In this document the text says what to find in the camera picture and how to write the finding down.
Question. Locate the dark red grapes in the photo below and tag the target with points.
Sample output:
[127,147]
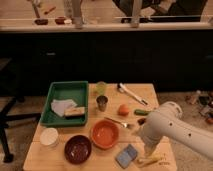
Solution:
[141,121]

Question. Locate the white cup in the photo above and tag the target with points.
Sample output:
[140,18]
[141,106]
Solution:
[49,137]

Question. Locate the orange bowl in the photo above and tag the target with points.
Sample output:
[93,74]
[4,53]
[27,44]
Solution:
[104,134]

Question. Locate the green cucumber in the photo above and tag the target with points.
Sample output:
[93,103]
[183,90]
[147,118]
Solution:
[140,112]

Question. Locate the wooden block brush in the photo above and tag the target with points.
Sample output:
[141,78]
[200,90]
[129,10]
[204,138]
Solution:
[75,111]

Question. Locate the green translucent cup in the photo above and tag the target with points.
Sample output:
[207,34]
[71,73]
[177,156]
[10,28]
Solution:
[101,88]

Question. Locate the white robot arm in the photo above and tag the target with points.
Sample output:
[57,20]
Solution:
[166,121]

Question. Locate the purple bowl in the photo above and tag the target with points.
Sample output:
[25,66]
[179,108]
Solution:
[77,149]

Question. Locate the blue sponge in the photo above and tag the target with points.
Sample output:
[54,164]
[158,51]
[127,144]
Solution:
[126,156]

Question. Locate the yellow banana toy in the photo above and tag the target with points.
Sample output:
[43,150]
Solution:
[147,161]

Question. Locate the green plastic tray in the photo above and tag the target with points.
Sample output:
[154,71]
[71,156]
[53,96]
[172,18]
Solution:
[75,90]

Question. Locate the black office chair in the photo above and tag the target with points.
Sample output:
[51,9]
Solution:
[4,118]

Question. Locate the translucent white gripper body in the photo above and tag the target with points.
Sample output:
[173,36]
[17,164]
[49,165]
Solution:
[150,146]

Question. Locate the dark red background bowl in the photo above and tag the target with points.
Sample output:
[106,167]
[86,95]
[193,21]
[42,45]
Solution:
[41,21]

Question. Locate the orange fruit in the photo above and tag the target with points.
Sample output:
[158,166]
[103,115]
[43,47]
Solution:
[123,110]

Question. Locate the white cloth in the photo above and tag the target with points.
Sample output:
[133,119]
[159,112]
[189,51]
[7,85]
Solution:
[59,106]

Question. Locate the white handled spatula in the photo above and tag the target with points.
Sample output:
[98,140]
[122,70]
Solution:
[122,88]

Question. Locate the brown background bowl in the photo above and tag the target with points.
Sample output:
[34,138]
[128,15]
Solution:
[60,20]

